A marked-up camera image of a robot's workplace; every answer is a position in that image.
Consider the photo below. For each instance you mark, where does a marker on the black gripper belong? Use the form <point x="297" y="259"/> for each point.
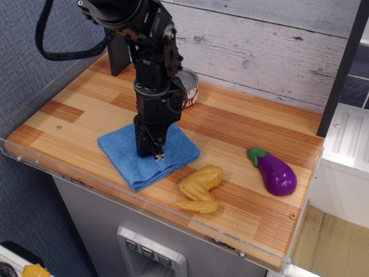
<point x="157" y="110"/>

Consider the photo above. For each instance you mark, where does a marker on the grey toy fridge cabinet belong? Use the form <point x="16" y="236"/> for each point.
<point x="97" y="214"/>

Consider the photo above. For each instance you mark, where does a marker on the purple toy eggplant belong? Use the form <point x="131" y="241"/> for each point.
<point x="278" y="177"/>

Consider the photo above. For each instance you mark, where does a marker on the dark right frame post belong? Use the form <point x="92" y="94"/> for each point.
<point x="344" y="68"/>

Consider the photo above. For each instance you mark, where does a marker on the dark frame post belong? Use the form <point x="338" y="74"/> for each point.
<point x="119" y="55"/>
<point x="344" y="68"/>

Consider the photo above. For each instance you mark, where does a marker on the silver dispenser panel with buttons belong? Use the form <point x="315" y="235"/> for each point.
<point x="146" y="257"/>

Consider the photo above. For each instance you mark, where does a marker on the sliced mushrooms tin can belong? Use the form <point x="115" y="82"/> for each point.
<point x="190" y="81"/>

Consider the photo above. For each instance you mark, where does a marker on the blue cloth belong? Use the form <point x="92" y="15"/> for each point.
<point x="139" y="173"/>

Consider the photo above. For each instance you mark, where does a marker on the white toy sink counter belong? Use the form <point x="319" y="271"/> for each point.
<point x="340" y="185"/>

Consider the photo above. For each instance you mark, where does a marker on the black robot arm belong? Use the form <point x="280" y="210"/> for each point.
<point x="150" y="34"/>

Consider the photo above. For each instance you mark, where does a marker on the yellow toy chicken wing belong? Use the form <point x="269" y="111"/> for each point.
<point x="196" y="188"/>

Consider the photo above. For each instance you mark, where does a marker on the dark left frame post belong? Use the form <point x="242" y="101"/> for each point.
<point x="119" y="55"/>

